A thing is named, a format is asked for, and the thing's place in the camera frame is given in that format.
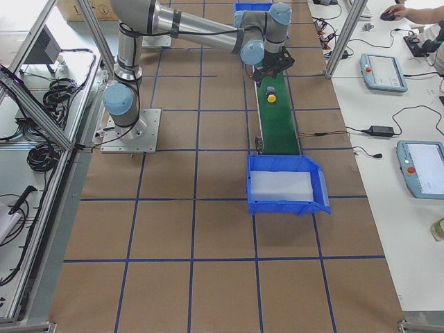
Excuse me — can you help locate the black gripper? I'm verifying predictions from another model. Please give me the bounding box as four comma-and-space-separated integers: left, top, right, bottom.
252, 46, 295, 80

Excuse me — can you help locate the yellow push button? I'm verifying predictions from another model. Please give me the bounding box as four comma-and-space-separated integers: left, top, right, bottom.
266, 86, 277, 103

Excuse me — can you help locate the person's forearm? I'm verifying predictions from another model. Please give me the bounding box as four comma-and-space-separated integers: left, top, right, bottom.
407, 6, 443, 24

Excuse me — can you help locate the person's hand on mouse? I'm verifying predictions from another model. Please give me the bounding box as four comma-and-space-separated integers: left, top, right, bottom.
383, 4, 410, 17

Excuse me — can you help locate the blue left plastic bin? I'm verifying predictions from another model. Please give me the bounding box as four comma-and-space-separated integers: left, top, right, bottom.
233, 2, 273, 28

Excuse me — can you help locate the blue plastic bin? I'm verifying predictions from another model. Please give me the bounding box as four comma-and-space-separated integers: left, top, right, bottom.
246, 155, 332, 215
233, 2, 273, 28

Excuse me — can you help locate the green conveyor belt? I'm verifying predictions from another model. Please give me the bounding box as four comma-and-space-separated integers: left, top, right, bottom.
256, 73, 300, 155

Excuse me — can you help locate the far teach pendant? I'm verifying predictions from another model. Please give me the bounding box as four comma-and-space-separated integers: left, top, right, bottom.
359, 53, 408, 93

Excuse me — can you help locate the teach pendant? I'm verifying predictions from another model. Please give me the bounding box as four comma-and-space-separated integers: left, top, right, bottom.
359, 53, 408, 93
396, 140, 443, 200

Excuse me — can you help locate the black computer mouse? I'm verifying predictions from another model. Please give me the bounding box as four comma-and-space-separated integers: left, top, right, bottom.
379, 12, 397, 22

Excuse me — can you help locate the blue right plastic bin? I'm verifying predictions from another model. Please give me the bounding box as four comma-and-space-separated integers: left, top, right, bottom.
246, 155, 332, 215

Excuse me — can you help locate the white foam pad right bin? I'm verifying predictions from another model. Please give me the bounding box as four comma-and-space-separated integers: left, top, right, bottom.
250, 171, 314, 201

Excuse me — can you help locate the black power adapter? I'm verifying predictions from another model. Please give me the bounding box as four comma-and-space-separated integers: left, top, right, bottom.
366, 125, 395, 137

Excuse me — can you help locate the near teach pendant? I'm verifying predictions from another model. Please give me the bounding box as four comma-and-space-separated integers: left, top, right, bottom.
396, 140, 443, 200

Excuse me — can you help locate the grey control box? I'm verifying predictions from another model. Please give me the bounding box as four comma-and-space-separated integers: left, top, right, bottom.
24, 25, 62, 74

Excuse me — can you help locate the aluminium frame post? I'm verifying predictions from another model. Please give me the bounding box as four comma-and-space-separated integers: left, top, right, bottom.
325, 0, 367, 78

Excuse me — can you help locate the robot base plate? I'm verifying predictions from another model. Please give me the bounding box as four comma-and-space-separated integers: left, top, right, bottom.
99, 108, 161, 153
142, 35, 171, 49

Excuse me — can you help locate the coiled black cable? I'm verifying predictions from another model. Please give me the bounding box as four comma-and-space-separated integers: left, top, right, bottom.
42, 78, 86, 112

